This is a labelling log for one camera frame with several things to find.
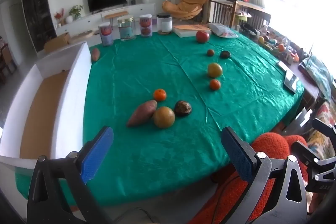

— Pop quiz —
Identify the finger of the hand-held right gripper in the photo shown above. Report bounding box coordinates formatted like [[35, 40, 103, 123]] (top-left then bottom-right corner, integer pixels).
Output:
[[291, 141, 322, 163], [312, 118, 336, 144]]

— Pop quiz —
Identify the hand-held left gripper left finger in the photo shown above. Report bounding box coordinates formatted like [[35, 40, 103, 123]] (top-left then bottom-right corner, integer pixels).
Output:
[[26, 126, 114, 224]]

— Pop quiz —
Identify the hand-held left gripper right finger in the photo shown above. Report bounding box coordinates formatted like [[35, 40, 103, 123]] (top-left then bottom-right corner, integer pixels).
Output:
[[221, 126, 309, 224]]

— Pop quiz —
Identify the orange fuzzy stool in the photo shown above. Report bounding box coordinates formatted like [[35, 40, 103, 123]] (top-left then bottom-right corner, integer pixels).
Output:
[[189, 132, 313, 224]]

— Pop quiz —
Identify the blue-green cloth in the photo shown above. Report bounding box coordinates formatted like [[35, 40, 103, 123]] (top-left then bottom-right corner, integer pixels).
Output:
[[299, 55, 335, 101]]

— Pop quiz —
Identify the long sweet potato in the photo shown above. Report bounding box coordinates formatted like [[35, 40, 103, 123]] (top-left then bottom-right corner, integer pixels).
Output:
[[127, 100, 158, 127]]

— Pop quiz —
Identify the white flat device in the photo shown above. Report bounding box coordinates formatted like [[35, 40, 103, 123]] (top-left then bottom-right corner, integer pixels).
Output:
[[284, 70, 300, 94]]

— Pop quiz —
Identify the white shallow box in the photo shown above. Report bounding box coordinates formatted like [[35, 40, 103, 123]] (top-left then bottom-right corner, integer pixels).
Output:
[[0, 42, 92, 169]]

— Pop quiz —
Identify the yellow-green round fruit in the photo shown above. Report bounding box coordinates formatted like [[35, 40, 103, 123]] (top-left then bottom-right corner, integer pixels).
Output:
[[153, 106, 175, 129], [207, 63, 223, 79]]

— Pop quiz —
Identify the green tablecloth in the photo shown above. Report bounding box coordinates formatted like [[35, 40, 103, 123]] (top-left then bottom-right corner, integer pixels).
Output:
[[16, 30, 305, 207]]

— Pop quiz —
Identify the pile of assorted toys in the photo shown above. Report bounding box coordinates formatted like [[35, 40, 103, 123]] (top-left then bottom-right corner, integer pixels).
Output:
[[236, 22, 302, 64]]

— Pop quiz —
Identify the brown cardboard box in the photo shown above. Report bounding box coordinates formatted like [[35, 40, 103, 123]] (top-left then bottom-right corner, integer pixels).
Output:
[[43, 33, 71, 54]]

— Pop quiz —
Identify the grey can with red label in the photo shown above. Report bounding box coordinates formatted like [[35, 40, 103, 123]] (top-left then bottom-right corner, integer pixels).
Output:
[[98, 22, 114, 46]]

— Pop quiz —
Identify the red apple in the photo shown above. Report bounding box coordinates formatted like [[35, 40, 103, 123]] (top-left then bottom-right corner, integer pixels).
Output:
[[196, 30, 210, 43]]

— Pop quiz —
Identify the white plastic bag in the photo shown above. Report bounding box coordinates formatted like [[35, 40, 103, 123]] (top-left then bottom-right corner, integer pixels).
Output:
[[209, 23, 239, 39]]

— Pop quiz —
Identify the clear glass jar gold lid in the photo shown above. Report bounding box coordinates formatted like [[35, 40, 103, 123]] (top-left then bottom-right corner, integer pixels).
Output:
[[117, 15, 137, 42]]

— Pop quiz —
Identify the brown wooden chair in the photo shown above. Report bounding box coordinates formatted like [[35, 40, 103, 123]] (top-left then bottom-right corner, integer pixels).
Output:
[[0, 36, 16, 84]]

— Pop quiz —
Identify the white television cabinet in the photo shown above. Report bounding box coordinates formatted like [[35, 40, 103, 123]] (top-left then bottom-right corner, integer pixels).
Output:
[[55, 3, 156, 35]]

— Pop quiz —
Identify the wooden slatted chair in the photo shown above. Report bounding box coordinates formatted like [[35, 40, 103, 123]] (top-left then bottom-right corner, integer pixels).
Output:
[[209, 0, 238, 28], [231, 1, 272, 30]]

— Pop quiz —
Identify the white foam board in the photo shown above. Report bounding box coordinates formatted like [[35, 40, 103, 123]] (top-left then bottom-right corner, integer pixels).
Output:
[[173, 25, 213, 37]]

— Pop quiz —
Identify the white can with orange label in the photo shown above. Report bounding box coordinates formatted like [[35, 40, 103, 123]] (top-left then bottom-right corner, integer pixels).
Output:
[[139, 14, 153, 37]]

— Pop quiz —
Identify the small wooden stool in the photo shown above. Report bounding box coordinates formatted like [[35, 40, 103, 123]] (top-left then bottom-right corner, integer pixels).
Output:
[[101, 11, 128, 30]]

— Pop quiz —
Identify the red flower arrangement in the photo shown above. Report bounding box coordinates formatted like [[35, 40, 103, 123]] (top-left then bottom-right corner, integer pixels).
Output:
[[54, 9, 65, 26]]

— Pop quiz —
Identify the leafy plant in pot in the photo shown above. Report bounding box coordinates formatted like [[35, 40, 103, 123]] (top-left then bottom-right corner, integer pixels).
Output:
[[69, 5, 84, 20]]

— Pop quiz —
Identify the clear jar with black lid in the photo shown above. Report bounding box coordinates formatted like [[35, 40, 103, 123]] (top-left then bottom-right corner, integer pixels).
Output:
[[157, 13, 173, 33]]

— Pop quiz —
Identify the dark tall cabinet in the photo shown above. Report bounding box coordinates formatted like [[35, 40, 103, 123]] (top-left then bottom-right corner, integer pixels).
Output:
[[21, 0, 57, 52]]

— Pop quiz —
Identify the orange lounge chair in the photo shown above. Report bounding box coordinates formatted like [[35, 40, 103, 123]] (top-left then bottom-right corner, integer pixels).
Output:
[[162, 0, 208, 22]]

